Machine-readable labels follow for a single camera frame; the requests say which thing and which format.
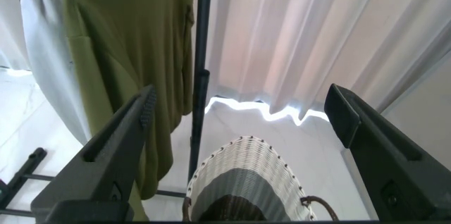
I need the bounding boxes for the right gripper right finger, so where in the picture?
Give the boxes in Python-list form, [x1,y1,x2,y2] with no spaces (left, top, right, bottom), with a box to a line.
[323,82,451,224]

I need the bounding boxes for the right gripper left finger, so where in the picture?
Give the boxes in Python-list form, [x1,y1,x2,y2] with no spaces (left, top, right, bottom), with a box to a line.
[30,84,158,224]

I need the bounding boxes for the pale grey shorts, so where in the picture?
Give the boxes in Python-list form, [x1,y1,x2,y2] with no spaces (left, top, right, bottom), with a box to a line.
[8,0,92,146]

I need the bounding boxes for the green garment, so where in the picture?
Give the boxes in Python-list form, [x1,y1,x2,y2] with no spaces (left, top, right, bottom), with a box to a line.
[63,0,195,222]

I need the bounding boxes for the black clothes rack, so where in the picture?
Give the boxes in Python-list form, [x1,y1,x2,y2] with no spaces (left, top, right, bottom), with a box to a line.
[0,0,214,218]

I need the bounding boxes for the white laundry basket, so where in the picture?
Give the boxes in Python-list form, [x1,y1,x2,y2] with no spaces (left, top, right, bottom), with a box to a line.
[182,135,340,222]

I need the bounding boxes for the white curtain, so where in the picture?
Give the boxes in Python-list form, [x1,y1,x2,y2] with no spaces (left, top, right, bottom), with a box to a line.
[0,0,451,126]

